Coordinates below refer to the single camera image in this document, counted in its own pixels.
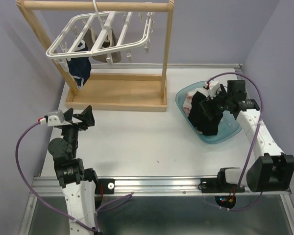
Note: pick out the black underwear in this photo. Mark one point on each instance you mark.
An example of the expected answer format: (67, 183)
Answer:
(207, 126)

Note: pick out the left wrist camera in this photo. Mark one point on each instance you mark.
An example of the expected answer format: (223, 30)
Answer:
(55, 118)

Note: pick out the wooden clothes rack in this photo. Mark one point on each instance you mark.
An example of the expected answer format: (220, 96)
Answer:
(105, 89)

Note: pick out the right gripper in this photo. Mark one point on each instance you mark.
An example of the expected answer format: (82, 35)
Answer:
(208, 103)

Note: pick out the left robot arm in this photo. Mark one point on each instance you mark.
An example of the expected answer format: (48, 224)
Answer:
(78, 184)

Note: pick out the light pink underwear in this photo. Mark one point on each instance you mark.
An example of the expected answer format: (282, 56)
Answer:
(188, 100)

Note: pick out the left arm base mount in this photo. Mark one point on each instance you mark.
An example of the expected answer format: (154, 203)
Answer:
(105, 186)

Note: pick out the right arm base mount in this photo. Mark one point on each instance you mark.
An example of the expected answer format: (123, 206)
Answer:
(218, 184)

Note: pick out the navy underwear white trim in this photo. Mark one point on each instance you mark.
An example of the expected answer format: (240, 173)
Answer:
(80, 70)

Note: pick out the white plastic clip hanger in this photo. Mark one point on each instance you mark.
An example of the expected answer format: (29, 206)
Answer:
(70, 44)

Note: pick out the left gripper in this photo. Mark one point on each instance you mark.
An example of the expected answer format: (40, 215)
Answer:
(86, 116)

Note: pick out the aluminium mounting rail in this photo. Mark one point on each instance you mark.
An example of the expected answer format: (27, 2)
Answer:
(165, 186)

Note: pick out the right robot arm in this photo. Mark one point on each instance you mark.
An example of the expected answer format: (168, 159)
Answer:
(267, 167)

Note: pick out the teal plastic basin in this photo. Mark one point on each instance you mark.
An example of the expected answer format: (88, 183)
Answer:
(227, 128)

